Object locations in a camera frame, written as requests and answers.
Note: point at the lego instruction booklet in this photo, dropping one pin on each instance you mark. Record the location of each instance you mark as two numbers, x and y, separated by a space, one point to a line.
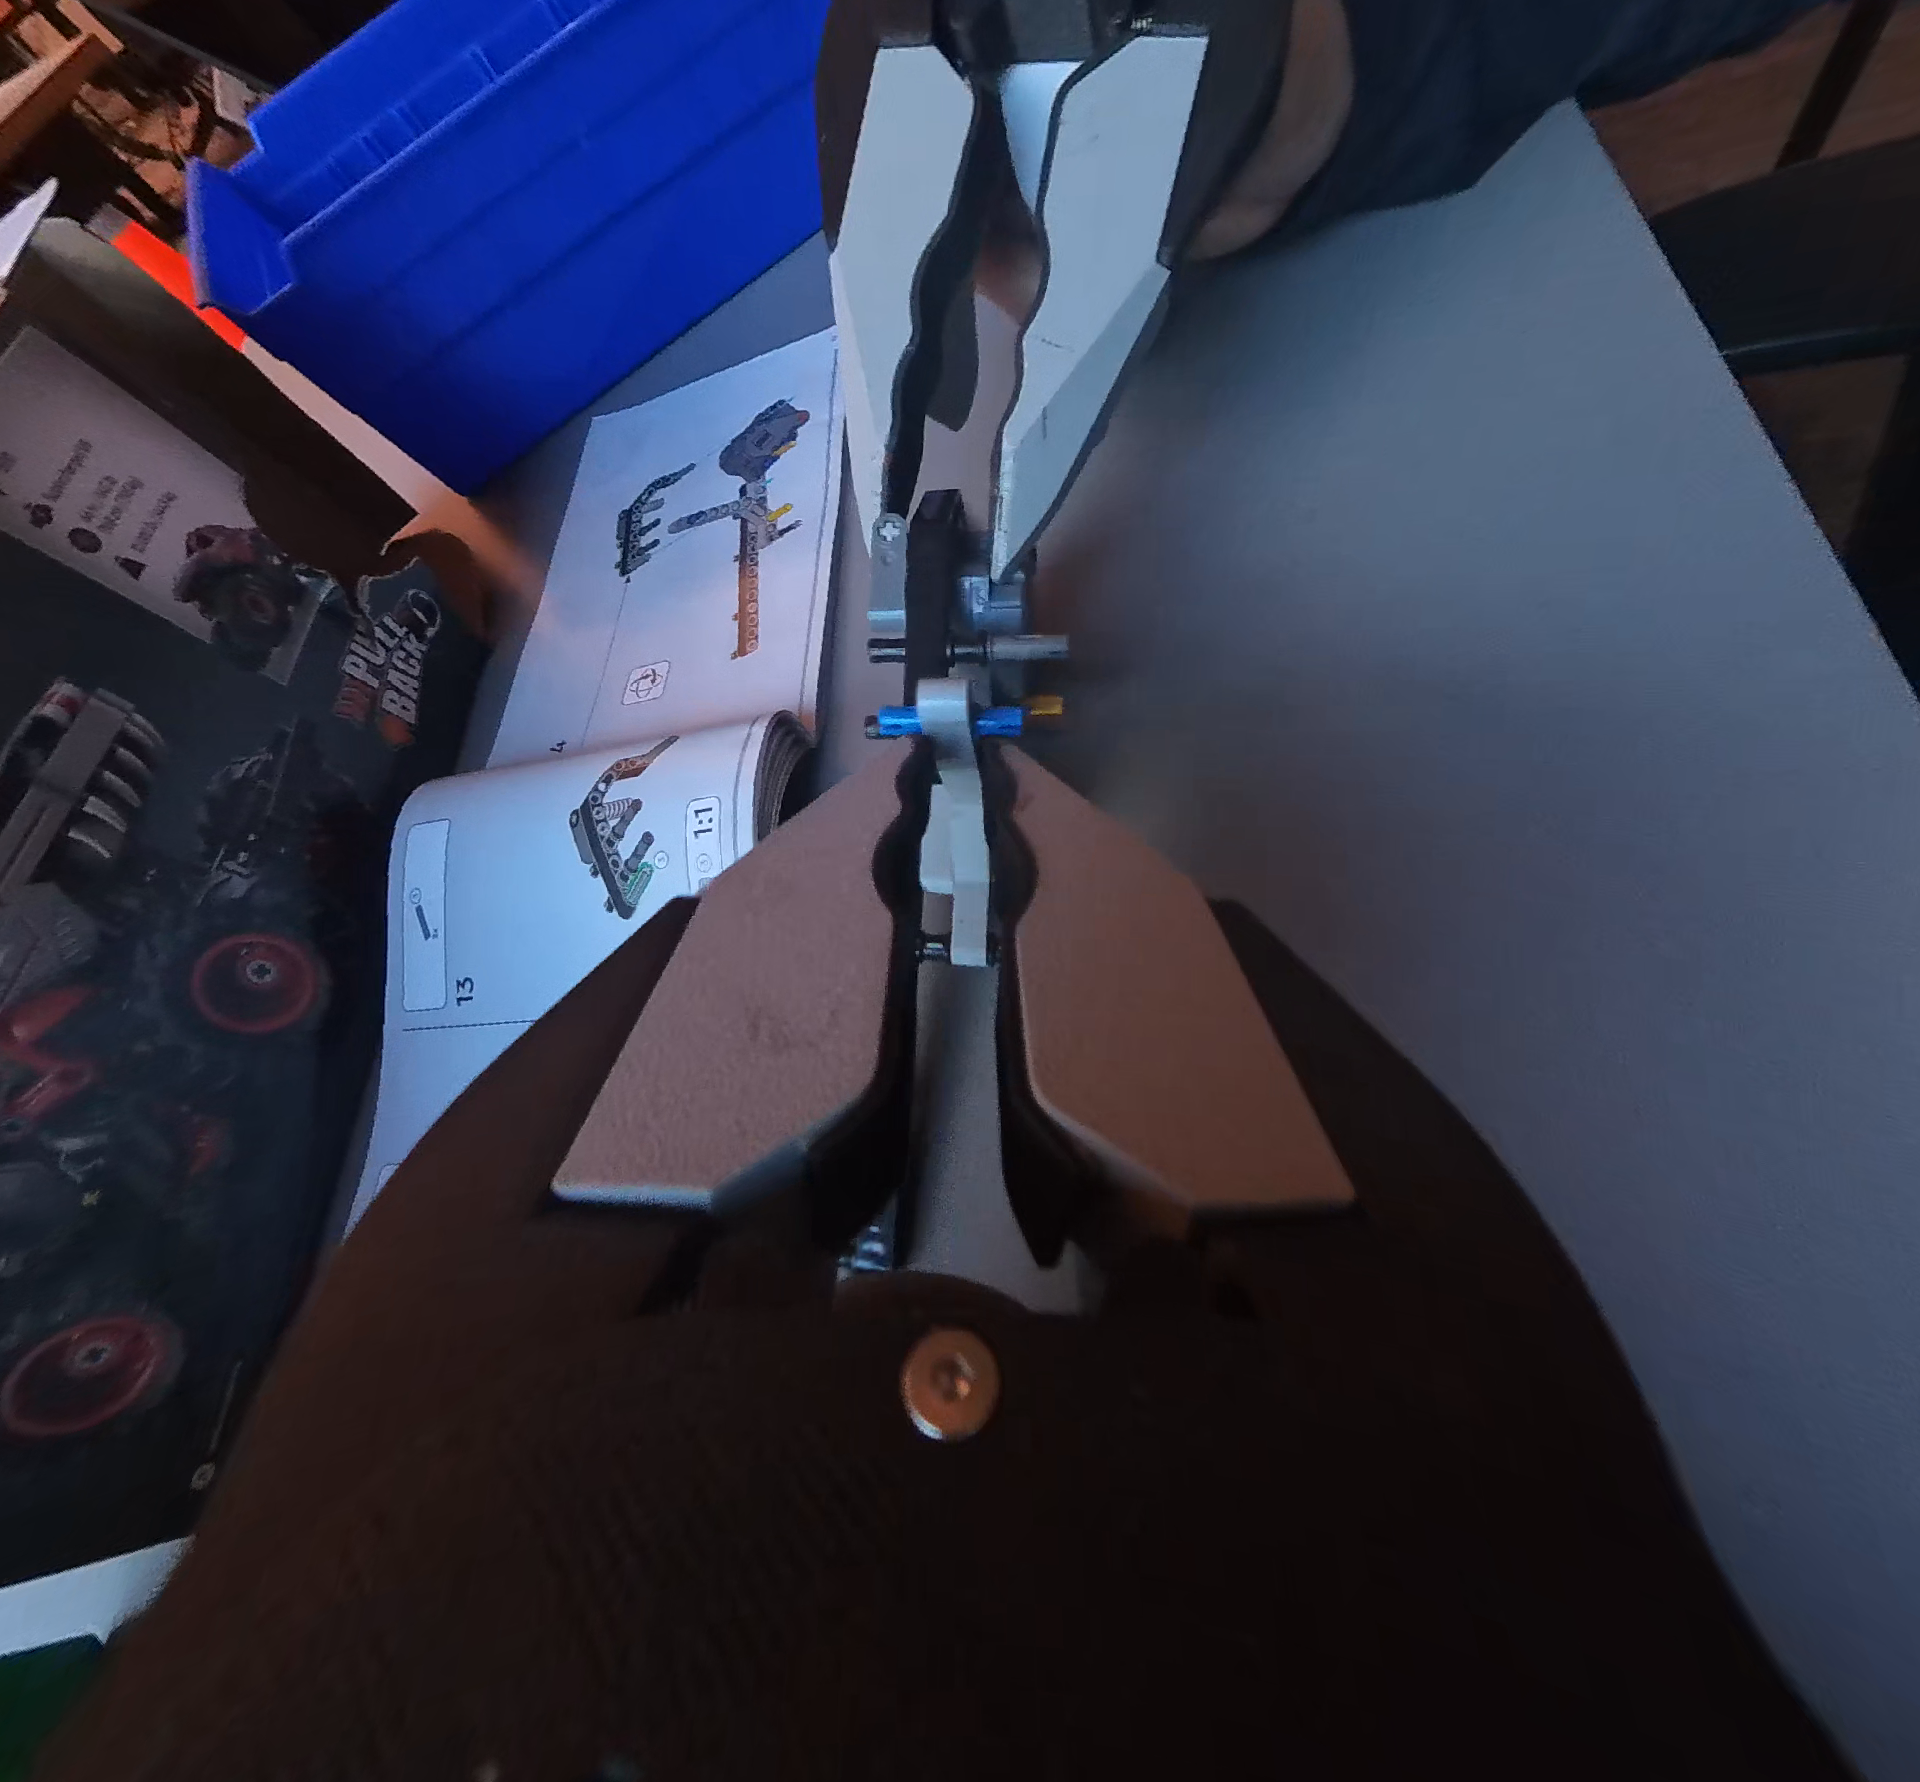
676 612

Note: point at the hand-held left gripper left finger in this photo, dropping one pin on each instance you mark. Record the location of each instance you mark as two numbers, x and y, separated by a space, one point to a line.
735 1048

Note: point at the person's right hand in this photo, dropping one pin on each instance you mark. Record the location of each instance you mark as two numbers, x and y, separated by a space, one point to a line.
1317 119

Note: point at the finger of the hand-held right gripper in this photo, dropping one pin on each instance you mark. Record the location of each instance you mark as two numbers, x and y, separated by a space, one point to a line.
1125 208
886 236

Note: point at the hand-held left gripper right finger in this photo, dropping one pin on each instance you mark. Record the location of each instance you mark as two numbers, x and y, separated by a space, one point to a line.
1188 1048

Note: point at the blue plastic bin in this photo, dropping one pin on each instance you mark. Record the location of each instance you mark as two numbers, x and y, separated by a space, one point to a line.
524 208

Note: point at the grey and black lego assembly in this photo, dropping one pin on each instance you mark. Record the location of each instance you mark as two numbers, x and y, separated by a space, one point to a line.
951 791

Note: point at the black chair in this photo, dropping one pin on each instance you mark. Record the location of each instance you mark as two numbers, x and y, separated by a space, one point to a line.
1801 252

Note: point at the dark lego box truck picture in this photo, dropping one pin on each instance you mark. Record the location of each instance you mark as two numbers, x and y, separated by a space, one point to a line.
150 1062

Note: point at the person's right forearm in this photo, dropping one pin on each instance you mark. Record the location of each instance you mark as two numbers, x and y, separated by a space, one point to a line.
1578 12

